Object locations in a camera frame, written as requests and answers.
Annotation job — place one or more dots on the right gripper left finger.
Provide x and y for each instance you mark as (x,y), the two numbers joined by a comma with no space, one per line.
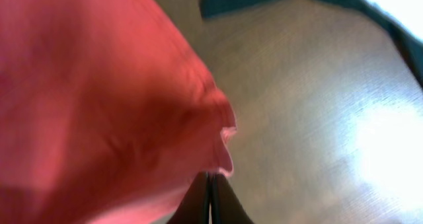
(195,205)

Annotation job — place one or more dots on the white crumpled garment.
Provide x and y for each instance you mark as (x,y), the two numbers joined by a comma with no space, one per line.
(408,13)

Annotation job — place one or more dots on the red t-shirt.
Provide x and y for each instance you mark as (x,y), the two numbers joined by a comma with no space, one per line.
(107,113)

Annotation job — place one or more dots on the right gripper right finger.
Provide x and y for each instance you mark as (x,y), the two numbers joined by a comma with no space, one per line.
(225,206)

